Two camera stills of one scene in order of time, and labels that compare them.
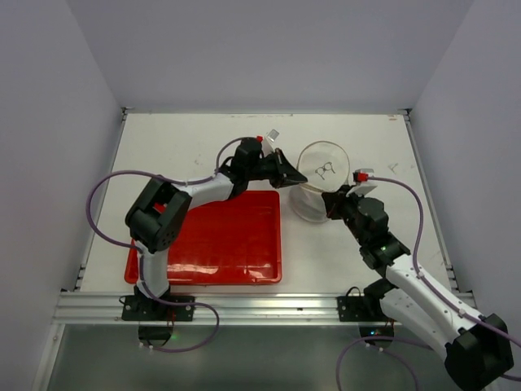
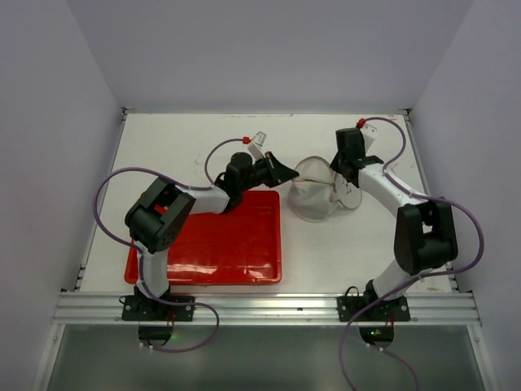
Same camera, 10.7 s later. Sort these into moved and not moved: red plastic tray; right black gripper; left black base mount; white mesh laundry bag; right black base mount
Moved: right black gripper; white mesh laundry bag
Not moved: red plastic tray; right black base mount; left black base mount
